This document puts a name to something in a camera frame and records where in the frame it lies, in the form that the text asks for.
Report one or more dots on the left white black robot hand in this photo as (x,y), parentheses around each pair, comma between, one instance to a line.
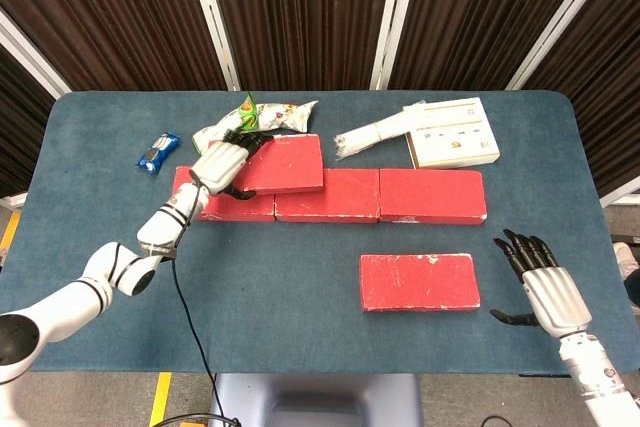
(220,167)

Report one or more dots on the white wrapped straw bundle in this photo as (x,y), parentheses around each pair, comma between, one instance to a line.
(370,137)

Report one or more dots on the brown pleated screen panel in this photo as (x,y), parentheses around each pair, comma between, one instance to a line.
(17,122)
(305,12)
(610,72)
(110,12)
(475,12)

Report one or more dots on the flat white cardboard box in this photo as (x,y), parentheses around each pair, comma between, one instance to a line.
(460,142)

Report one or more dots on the yellow floor tape strip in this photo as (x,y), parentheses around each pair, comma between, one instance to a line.
(10,229)
(161,397)

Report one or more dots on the blue cookie snack packet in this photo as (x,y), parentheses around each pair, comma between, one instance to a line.
(157,152)

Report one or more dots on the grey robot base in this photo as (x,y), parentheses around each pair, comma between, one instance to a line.
(315,397)

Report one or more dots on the white rounded floor object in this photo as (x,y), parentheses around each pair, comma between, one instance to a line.
(627,257)

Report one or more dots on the red brick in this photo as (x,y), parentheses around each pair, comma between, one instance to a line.
(420,282)
(240,209)
(432,196)
(345,197)
(290,167)

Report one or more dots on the white screen frame post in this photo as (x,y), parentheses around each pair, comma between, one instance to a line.
(620,194)
(30,54)
(555,22)
(212,22)
(393,22)
(12,201)

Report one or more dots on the white green snack bag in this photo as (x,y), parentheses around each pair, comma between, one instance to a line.
(270,117)

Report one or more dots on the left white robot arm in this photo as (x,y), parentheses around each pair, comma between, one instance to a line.
(60,297)

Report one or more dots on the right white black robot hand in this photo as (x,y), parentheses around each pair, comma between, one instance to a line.
(555,297)

